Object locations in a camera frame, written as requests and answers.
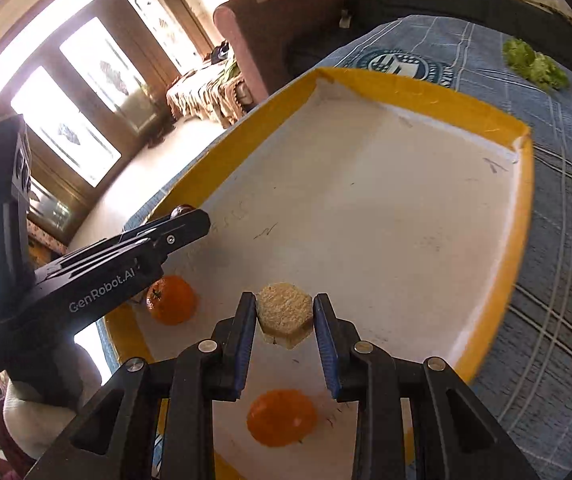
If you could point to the brown armchair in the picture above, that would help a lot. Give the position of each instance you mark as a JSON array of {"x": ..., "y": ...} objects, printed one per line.
[{"x": 276, "y": 25}]

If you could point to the wooden glass door set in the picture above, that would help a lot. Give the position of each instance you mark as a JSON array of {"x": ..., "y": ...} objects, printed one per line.
[{"x": 131, "y": 50}]

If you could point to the small white object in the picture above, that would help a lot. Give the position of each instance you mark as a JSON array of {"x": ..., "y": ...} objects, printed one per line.
[{"x": 345, "y": 19}]

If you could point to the blue plaid blanket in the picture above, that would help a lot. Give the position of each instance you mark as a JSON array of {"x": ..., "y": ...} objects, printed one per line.
[{"x": 555, "y": 185}]

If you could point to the patterned cloth covered bench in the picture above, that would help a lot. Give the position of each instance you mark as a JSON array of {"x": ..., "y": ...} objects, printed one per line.
[{"x": 201, "y": 95}]

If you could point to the small tangerine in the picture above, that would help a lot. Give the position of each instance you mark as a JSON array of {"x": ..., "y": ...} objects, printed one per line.
[{"x": 173, "y": 302}]

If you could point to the dark brown chestnut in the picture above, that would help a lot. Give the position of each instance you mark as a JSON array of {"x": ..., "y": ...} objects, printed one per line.
[{"x": 183, "y": 209}]

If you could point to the green lettuce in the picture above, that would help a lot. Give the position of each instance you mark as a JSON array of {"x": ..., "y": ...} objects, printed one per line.
[{"x": 535, "y": 67}]

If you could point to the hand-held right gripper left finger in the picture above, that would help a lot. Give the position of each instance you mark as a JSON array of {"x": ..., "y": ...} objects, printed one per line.
[{"x": 246, "y": 340}]

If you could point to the black bag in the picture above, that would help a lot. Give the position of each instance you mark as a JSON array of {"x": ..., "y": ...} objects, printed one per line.
[{"x": 220, "y": 52}]

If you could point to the yellow-edged white cardboard tray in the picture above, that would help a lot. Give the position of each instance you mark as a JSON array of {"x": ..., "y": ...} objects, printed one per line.
[{"x": 365, "y": 185}]

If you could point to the person's left forearm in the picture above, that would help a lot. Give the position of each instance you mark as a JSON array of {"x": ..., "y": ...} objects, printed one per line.
[{"x": 51, "y": 410}]

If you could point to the beige hexagonal slice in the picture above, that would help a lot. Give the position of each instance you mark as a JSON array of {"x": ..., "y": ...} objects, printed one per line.
[{"x": 286, "y": 312}]

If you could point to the round orange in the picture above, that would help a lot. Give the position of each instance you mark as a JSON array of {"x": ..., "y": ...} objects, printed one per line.
[{"x": 281, "y": 417}]

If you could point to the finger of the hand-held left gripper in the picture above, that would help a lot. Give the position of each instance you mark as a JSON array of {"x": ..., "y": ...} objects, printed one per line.
[
  {"x": 186, "y": 227},
  {"x": 153, "y": 226}
]

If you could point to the dark floor slippers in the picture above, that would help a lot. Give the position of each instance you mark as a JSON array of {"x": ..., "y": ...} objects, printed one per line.
[{"x": 160, "y": 136}]

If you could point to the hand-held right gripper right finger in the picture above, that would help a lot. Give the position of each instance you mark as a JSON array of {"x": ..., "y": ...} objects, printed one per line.
[{"x": 327, "y": 345}]

